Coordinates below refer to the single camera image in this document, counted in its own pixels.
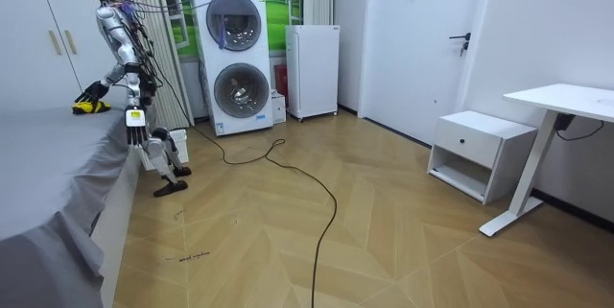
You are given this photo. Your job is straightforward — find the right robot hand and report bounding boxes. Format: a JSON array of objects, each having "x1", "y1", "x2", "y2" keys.
[{"x1": 74, "y1": 80, "x2": 111, "y2": 105}]

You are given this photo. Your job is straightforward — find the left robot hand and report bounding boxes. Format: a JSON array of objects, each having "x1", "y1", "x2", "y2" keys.
[{"x1": 125, "y1": 107, "x2": 150, "y2": 147}]

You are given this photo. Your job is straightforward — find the yellow and black garment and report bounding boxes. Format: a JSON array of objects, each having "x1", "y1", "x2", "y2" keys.
[{"x1": 71, "y1": 100, "x2": 112, "y2": 116}]

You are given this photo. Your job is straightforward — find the robot legs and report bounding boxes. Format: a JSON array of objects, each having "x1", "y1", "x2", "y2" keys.
[{"x1": 136, "y1": 84, "x2": 193, "y2": 199}]

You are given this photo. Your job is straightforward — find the robot body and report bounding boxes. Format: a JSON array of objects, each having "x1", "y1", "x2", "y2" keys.
[{"x1": 71, "y1": 0, "x2": 162, "y2": 107}]

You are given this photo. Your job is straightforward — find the white wardrobe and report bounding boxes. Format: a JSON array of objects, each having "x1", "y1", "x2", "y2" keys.
[{"x1": 0, "y1": 0, "x2": 127, "y2": 113}]

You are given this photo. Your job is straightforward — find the grey bed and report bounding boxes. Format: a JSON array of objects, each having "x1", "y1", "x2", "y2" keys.
[{"x1": 0, "y1": 103, "x2": 145, "y2": 308}]

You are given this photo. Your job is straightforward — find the white washing machine tower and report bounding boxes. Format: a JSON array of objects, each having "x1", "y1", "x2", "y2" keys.
[{"x1": 190, "y1": 0, "x2": 275, "y2": 137}]

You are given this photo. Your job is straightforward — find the small white box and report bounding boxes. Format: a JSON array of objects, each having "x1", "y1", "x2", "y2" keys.
[{"x1": 270, "y1": 88, "x2": 288, "y2": 125}]

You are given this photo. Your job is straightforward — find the white small fridge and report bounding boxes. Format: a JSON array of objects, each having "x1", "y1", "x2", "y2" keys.
[{"x1": 284, "y1": 24, "x2": 342, "y2": 123}]

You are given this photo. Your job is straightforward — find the white door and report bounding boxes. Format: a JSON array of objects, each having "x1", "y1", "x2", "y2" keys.
[{"x1": 357, "y1": 0, "x2": 495, "y2": 149}]

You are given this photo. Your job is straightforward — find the white nightstand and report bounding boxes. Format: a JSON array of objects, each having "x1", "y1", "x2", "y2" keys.
[{"x1": 426, "y1": 109, "x2": 539, "y2": 206}]

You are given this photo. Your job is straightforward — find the black power adapter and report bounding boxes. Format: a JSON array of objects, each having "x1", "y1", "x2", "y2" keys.
[{"x1": 553, "y1": 112, "x2": 578, "y2": 132}]

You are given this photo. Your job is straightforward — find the white desk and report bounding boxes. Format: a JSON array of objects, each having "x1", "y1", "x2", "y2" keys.
[{"x1": 478, "y1": 83, "x2": 614, "y2": 239}]

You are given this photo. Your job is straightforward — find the landscape window wall poster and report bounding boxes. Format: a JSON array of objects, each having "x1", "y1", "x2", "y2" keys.
[{"x1": 157, "y1": 0, "x2": 306, "y2": 58}]

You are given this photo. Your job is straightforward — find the black floor cable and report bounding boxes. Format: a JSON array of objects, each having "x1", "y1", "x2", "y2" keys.
[{"x1": 152, "y1": 56, "x2": 339, "y2": 308}]

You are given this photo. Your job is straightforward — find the black door handle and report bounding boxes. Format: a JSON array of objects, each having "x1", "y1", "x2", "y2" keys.
[{"x1": 448, "y1": 32, "x2": 473, "y2": 59}]

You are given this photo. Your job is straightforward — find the black adapter cable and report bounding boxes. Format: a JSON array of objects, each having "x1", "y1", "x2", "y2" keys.
[{"x1": 555, "y1": 119, "x2": 606, "y2": 143}]

